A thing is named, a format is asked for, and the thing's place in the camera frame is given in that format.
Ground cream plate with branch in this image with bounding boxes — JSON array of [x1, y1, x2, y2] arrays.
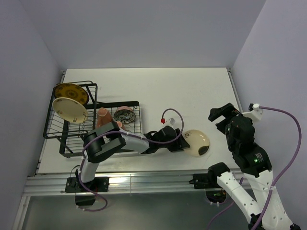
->
[[184, 129, 210, 157]]

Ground patterned ceramic bowl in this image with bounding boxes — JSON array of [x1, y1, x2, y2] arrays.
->
[[113, 106, 136, 124]]

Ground orange floral mug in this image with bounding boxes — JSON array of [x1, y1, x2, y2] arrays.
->
[[96, 108, 113, 128]]

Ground cream plate with flowers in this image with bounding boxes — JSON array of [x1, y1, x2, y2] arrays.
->
[[52, 97, 88, 123]]

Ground yellow black patterned plate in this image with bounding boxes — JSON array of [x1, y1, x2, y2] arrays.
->
[[53, 83, 89, 105]]

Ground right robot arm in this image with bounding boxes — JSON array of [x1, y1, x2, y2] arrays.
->
[[207, 103, 302, 230]]

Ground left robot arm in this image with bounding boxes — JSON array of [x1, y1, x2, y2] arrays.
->
[[76, 122, 190, 191]]

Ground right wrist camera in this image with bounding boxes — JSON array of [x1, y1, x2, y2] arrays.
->
[[243, 103, 263, 123]]

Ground aluminium table edge rail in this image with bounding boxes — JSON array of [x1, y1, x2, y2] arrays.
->
[[22, 170, 207, 196]]

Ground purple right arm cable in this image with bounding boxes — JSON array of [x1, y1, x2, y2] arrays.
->
[[210, 106, 302, 230]]

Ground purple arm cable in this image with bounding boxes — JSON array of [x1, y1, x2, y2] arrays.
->
[[210, 106, 302, 230], [78, 109, 185, 213]]

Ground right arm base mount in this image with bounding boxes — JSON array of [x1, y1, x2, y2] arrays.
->
[[189, 173, 227, 204]]

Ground black wire dish rack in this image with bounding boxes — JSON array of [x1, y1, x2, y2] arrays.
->
[[43, 81, 142, 158]]

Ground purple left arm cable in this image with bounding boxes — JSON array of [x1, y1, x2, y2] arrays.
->
[[78, 109, 185, 213]]

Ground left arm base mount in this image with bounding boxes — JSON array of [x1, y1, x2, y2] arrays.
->
[[64, 177, 109, 206]]

